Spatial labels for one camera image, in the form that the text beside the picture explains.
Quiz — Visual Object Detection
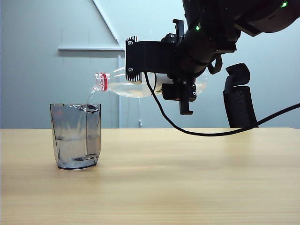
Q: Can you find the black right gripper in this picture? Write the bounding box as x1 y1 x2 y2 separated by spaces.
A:
160 19 209 116

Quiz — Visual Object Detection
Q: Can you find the clear red-labelled water bottle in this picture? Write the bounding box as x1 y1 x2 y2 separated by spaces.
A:
90 67 209 98

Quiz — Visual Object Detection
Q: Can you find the grey transparent faceted mug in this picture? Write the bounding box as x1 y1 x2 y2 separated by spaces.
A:
48 103 102 171

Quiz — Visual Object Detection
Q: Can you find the black mesh office chair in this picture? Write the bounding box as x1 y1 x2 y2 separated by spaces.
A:
222 62 259 128

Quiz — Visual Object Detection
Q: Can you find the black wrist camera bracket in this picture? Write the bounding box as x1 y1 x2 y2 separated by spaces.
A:
140 40 179 76

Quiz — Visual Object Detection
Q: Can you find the silver finned wrist camera box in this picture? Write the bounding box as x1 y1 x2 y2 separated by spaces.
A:
124 35 143 85

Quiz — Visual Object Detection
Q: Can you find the flat black arm cable loop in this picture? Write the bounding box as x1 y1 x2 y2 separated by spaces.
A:
207 55 224 75

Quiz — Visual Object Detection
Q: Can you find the thin grey hanging wire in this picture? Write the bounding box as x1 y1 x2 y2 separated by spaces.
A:
137 97 143 128

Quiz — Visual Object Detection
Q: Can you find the vertical white wall conduit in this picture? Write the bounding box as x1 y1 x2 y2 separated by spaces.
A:
117 55 123 129

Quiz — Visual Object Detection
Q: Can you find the thick black camera cable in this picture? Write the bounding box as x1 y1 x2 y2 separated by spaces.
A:
143 72 300 137

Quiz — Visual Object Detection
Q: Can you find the diagonal white wall conduit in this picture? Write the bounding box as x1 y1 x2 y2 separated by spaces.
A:
92 0 120 44

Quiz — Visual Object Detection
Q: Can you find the long horizontal white wall conduit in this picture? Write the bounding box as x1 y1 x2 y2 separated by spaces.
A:
57 45 126 53

